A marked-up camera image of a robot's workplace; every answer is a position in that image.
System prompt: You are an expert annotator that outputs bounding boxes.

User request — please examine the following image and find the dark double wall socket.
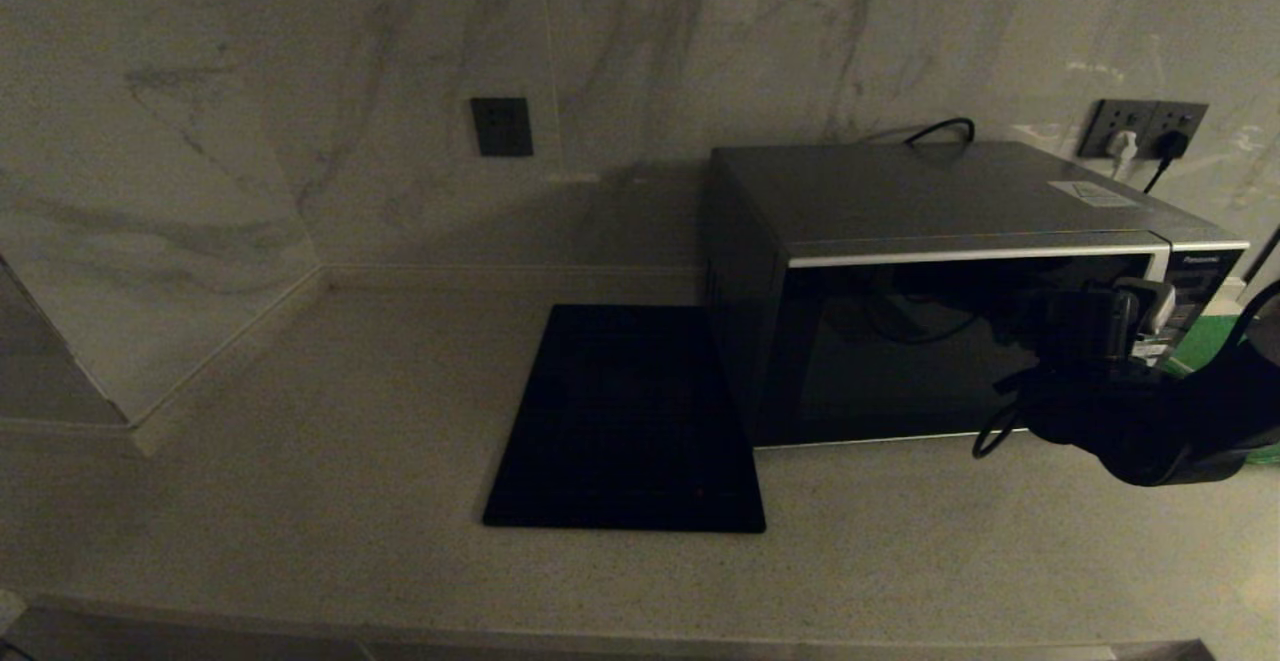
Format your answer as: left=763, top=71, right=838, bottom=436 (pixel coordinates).
left=1079, top=99, right=1209, bottom=161

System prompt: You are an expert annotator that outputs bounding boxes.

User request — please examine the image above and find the black induction cooktop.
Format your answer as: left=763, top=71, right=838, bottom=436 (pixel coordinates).
left=482, top=305, right=768, bottom=534

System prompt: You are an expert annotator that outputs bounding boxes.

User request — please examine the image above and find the green plastic tray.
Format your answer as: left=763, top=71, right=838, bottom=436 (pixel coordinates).
left=1165, top=316, right=1280, bottom=467

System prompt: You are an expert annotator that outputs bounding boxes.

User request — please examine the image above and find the dark glass microwave door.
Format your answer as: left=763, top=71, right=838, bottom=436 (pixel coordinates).
left=755, top=244, right=1173, bottom=449

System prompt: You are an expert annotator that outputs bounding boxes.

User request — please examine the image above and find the black power cable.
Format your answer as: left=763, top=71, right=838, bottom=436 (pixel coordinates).
left=905, top=118, right=1175, bottom=196

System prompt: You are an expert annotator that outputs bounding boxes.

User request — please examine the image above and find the silver microwave oven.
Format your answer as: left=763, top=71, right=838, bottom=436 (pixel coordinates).
left=698, top=144, right=1251, bottom=449

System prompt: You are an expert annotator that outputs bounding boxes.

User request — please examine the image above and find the white label sticker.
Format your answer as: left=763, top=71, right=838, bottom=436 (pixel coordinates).
left=1048, top=180, right=1139, bottom=209

